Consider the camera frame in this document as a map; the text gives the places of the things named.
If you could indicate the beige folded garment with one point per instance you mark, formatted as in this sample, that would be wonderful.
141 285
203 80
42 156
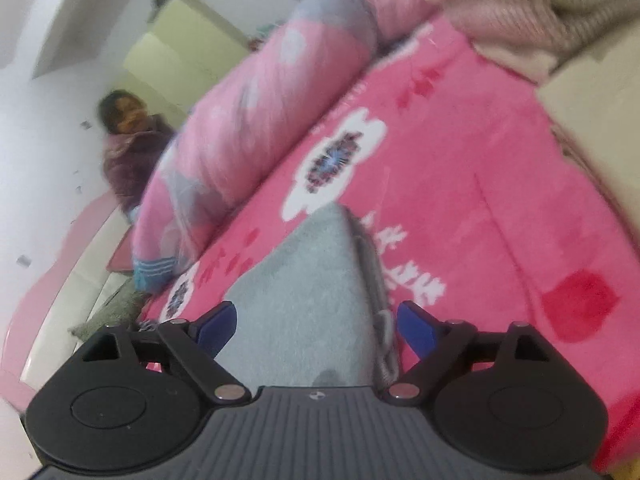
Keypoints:
600 105

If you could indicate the pink floral quilt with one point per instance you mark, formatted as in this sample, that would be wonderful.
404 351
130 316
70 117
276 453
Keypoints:
240 125

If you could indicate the pink and white headboard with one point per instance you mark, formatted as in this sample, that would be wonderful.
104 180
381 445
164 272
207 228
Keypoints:
75 260

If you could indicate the pale yellow wardrobe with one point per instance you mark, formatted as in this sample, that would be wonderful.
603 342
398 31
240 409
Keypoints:
175 50

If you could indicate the grey sweatshirt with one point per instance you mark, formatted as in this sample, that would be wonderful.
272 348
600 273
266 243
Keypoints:
310 300

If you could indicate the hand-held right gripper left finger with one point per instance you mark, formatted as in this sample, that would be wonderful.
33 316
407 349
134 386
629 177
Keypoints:
217 327

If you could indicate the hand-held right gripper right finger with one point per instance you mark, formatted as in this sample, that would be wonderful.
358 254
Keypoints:
417 330

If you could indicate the stack of folded clothes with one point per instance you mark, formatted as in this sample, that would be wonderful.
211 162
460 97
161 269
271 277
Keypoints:
525 20

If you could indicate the pink floral bed blanket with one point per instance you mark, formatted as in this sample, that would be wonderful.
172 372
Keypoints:
475 160

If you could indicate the green patterned pillow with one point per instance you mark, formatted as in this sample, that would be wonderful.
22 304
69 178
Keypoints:
110 310

